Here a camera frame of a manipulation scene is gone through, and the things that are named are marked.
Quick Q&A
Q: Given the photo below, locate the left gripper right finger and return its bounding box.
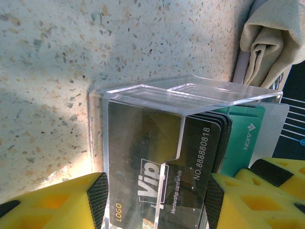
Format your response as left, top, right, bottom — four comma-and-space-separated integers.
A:
204, 173, 305, 229

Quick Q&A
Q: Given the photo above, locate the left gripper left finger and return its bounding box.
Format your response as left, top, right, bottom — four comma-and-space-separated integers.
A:
0, 172, 110, 229

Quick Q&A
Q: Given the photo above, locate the green card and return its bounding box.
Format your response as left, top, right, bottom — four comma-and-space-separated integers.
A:
211, 104, 266, 175

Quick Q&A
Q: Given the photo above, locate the clear acrylic card box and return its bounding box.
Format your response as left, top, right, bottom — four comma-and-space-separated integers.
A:
88, 75, 284, 229

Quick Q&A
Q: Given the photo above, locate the white card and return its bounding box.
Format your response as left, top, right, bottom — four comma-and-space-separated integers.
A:
247, 102, 290, 169

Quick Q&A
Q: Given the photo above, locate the black VIP card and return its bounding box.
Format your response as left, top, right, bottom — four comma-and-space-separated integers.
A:
107, 101, 221, 229
185, 114, 233, 174

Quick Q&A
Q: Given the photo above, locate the beige folded cloth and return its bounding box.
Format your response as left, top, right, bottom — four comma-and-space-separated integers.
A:
239, 0, 305, 89

